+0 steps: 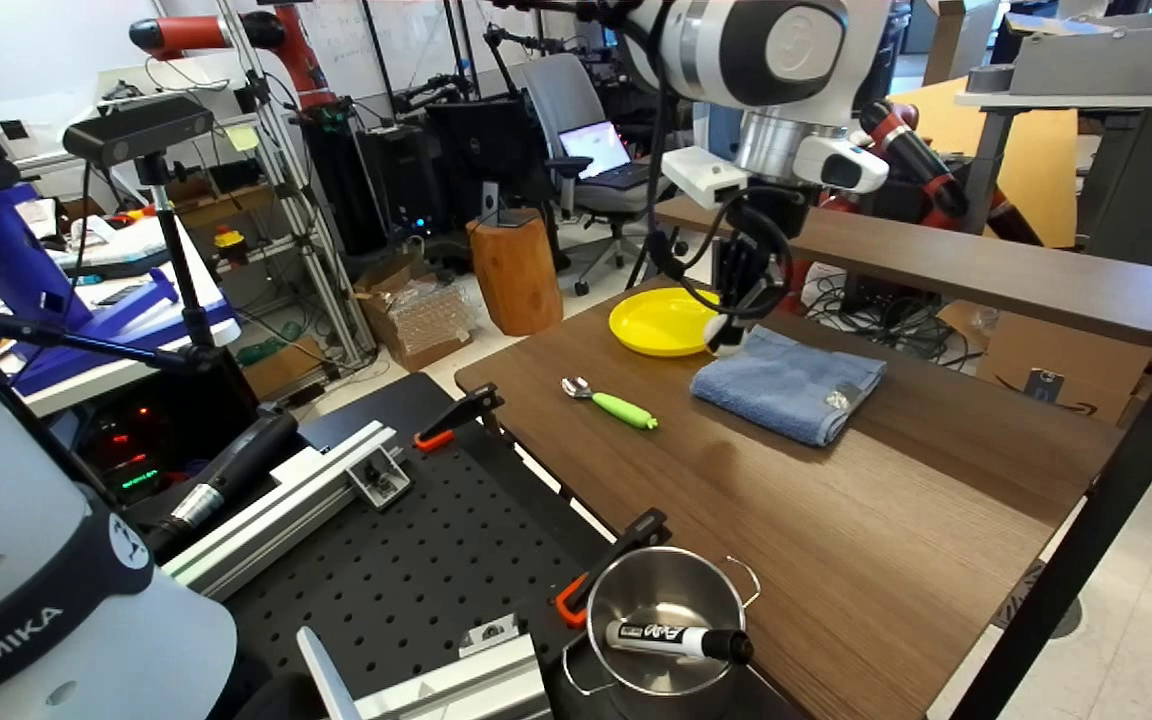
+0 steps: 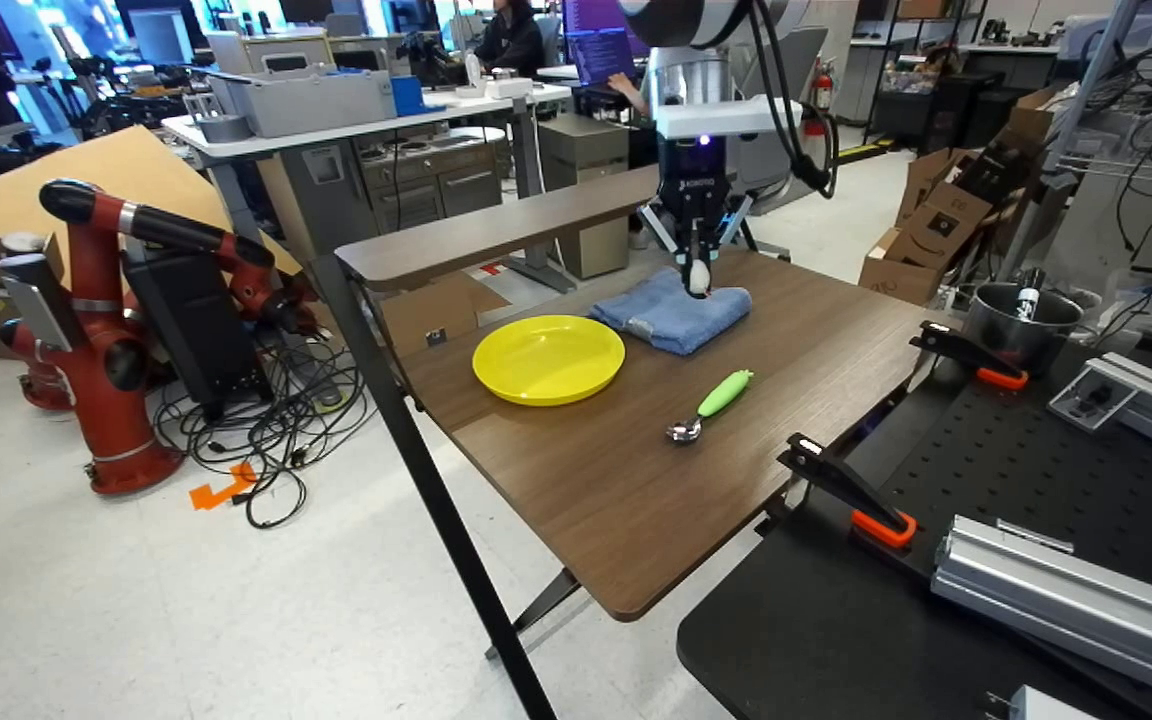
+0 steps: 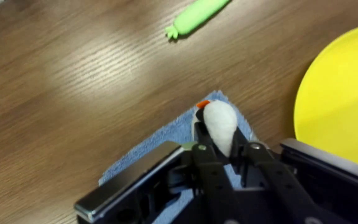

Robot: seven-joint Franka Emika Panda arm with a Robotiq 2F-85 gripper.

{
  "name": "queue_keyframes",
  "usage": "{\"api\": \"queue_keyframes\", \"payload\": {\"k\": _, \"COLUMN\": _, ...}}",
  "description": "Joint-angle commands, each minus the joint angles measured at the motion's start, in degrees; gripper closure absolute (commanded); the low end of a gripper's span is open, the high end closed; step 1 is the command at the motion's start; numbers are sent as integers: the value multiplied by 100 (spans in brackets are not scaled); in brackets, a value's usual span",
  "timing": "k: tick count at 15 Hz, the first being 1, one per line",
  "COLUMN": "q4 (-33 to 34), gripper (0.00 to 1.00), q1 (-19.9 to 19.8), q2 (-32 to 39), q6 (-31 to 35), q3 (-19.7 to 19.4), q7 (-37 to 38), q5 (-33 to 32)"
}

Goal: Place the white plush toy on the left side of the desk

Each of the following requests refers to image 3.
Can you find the yellow round plate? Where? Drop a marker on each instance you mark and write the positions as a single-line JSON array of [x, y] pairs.
[[344, 94]]

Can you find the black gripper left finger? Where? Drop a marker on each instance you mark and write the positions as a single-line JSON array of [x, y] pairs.
[[213, 186]]

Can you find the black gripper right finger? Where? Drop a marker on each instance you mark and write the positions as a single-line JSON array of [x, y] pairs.
[[278, 186]]

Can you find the blue folded towel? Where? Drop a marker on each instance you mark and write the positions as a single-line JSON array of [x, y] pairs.
[[166, 134]]

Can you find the white plush toy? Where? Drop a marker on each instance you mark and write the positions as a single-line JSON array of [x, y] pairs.
[[221, 124]]

